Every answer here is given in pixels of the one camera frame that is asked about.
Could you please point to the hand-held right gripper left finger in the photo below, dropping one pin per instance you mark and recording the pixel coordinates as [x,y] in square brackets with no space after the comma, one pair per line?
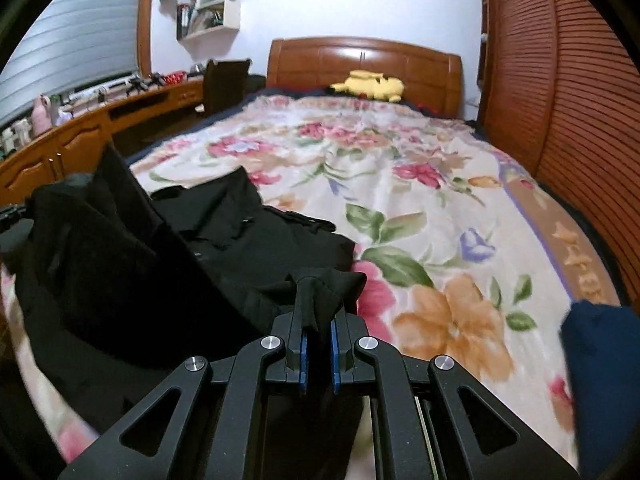
[240,410]

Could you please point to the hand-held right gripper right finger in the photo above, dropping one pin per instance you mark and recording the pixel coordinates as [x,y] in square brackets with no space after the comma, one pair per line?
[395,410]

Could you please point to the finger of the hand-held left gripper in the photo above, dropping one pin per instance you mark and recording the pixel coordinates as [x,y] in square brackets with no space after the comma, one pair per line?
[12,216]

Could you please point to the black buttoned coat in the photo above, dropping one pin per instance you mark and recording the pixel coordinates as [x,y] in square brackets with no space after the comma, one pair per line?
[150,285]

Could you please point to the long wooden desk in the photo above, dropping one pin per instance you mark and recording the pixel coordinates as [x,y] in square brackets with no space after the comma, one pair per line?
[80,140]

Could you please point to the pink bottle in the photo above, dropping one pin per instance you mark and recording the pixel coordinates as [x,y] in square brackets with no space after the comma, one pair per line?
[41,117]

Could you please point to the grey window blind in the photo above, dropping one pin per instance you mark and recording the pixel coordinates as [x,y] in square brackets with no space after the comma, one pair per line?
[75,45]

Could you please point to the black tripod stands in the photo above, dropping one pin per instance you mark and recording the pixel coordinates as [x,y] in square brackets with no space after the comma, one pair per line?
[142,82]

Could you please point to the floral blanket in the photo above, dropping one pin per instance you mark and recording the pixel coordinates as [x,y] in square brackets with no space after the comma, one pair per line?
[425,210]

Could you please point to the dark blue cloth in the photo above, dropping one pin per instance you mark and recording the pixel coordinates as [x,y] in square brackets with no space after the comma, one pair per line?
[605,385]

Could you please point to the red basket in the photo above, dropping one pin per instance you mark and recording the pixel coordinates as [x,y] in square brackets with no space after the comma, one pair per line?
[175,78]

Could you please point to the grey box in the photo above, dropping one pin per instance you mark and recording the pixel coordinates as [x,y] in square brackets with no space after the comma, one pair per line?
[197,67]

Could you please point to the dark wooden chair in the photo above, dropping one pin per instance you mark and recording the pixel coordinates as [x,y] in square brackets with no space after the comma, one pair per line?
[225,85]

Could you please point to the row of books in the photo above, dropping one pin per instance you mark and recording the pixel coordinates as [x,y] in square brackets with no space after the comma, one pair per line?
[200,22]

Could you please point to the yellow plush toy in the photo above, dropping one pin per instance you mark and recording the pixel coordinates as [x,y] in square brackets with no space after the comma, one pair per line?
[372,87]

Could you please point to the wooden bed headboard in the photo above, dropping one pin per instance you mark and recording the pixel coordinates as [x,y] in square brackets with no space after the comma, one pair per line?
[320,62]

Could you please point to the wooden louvered wardrobe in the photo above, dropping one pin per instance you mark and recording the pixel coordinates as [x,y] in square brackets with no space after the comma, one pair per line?
[575,110]

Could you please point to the white wall shelf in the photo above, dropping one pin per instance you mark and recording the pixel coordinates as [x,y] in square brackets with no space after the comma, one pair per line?
[232,15]

